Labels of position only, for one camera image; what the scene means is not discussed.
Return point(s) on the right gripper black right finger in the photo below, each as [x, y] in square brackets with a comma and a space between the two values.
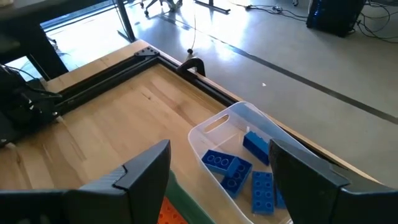
[326, 199]

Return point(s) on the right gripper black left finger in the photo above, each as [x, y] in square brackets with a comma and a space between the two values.
[93, 205]

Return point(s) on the blue toy block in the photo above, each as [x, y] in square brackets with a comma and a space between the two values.
[256, 147]
[280, 197]
[219, 161]
[237, 182]
[262, 193]

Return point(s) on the long orange toy block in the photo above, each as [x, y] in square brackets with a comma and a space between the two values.
[169, 215]

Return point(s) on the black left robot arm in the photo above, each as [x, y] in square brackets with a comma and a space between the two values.
[18, 105]

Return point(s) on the teal plastic bin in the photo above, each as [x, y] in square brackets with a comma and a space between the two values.
[186, 203]

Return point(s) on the clear plastic bin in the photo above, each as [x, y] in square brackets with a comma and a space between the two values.
[217, 137]

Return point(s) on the grey office desk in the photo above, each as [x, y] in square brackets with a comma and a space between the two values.
[25, 37]

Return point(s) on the black computer tower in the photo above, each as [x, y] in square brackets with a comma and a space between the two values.
[334, 15]

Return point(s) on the office chair base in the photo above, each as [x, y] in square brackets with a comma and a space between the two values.
[161, 3]

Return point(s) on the black table foot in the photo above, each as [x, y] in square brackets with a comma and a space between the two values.
[213, 6]

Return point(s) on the black frame clamp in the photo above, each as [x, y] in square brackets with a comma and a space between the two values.
[191, 66]

